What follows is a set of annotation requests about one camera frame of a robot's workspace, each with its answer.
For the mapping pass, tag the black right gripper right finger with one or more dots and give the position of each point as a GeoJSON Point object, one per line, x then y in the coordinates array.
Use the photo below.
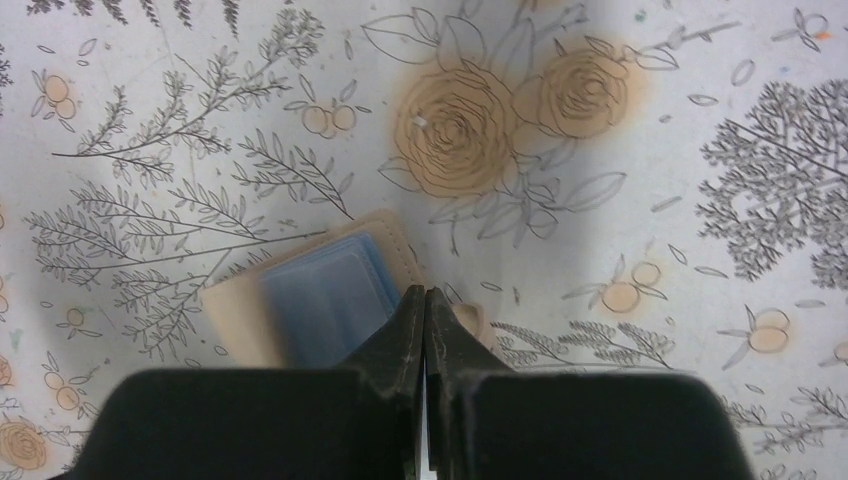
{"type": "Point", "coordinates": [487, 421]}

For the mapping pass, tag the floral patterned table mat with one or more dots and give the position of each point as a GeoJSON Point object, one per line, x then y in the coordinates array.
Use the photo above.
{"type": "Point", "coordinates": [616, 185]}

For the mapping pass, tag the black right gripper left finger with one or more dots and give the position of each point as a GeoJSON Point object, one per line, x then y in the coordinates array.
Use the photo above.
{"type": "Point", "coordinates": [357, 419]}

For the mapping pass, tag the tan leather card holder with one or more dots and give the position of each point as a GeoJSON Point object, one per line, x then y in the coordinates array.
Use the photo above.
{"type": "Point", "coordinates": [314, 306]}

